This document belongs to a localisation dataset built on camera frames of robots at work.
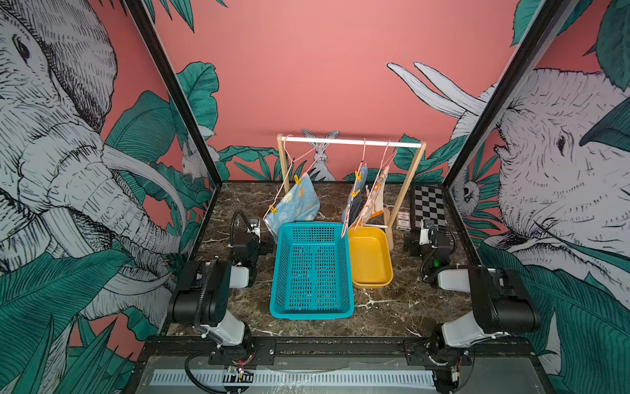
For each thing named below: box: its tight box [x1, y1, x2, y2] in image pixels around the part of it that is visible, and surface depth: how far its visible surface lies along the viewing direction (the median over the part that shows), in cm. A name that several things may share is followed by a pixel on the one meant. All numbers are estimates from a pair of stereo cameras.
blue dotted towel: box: [263, 172, 320, 243], surface depth 93 cm
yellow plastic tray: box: [348, 226, 393, 289], surface depth 97 cm
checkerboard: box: [414, 185, 447, 230], surface depth 113 cm
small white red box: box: [396, 211, 411, 231], surface depth 106 cm
